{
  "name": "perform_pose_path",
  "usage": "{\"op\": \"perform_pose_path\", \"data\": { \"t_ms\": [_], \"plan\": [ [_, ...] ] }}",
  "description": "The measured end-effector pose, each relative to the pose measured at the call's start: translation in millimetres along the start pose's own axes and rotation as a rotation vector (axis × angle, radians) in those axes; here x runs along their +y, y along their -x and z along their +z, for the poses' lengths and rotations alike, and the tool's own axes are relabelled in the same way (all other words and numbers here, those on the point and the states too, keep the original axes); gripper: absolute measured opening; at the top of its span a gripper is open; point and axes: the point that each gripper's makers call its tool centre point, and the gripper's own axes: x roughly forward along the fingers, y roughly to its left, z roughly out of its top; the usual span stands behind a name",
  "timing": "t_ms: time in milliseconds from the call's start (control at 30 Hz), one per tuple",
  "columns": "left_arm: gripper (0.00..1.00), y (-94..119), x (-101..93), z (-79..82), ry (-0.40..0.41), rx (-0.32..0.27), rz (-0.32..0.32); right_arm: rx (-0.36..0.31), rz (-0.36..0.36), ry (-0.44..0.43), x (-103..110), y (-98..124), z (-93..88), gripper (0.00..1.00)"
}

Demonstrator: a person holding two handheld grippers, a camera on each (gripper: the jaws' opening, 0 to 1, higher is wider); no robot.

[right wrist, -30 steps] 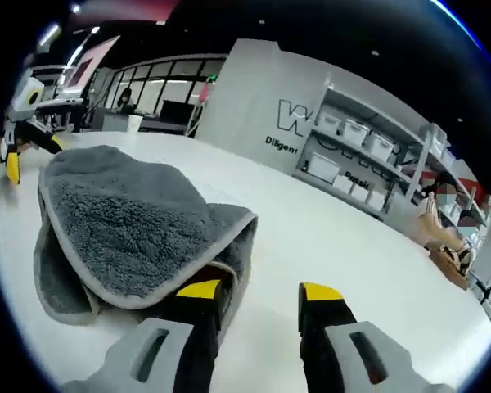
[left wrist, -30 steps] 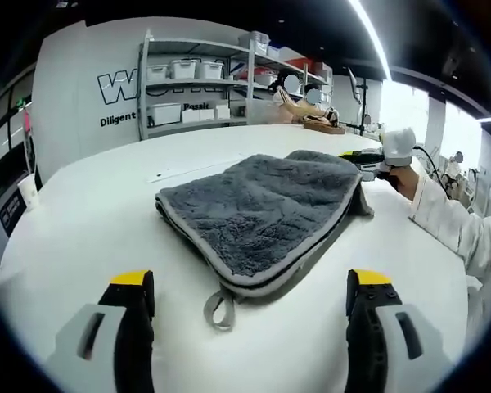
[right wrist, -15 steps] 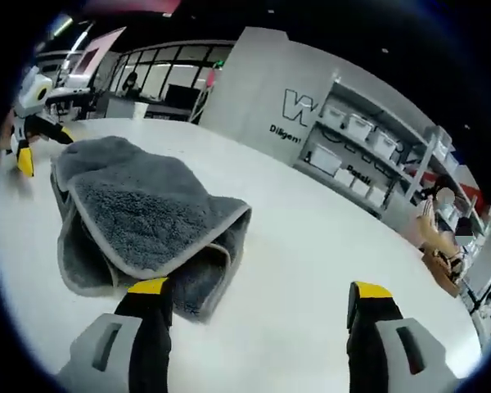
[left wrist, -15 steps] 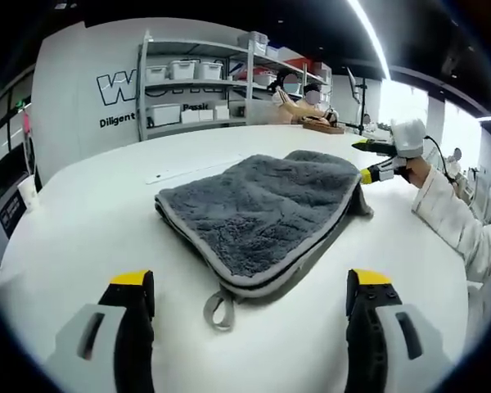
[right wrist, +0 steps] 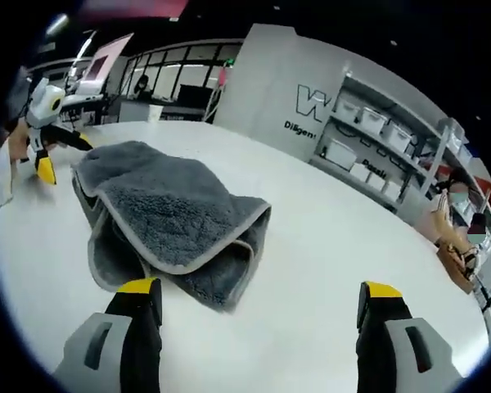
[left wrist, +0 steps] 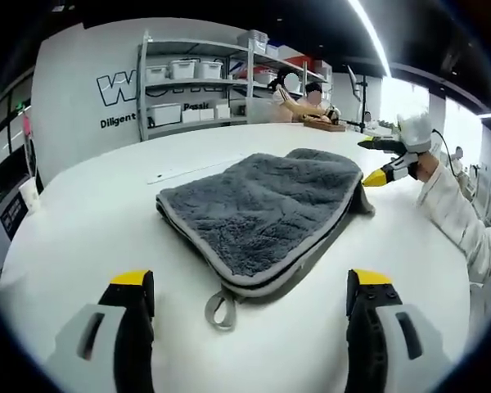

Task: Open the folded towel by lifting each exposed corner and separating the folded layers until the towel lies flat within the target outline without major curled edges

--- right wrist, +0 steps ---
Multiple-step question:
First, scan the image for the grey towel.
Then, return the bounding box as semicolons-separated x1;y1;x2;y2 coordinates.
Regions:
70;140;273;314

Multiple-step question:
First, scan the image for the person's left hand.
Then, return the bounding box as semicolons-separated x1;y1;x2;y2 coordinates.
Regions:
7;126;34;165

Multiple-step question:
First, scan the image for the black monitor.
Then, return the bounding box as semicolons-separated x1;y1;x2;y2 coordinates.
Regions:
178;84;213;112

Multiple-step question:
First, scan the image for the wooden tray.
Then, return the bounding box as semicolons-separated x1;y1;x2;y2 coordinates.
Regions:
436;241;480;283

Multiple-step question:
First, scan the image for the white desk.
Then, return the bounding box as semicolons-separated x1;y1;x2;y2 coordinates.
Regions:
61;93;107;108

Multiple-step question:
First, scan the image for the large display screen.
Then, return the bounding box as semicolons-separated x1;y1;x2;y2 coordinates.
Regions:
78;32;135;97

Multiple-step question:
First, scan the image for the white lidded storage bin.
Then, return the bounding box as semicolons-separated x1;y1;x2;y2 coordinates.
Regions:
360;106;385;132
383;120;412;149
336;97;359;118

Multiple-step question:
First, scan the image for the large white storage box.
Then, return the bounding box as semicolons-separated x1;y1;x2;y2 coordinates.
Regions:
323;138;357;169

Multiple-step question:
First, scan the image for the grey metal shelving rack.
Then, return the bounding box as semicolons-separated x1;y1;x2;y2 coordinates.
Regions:
310;61;491;255

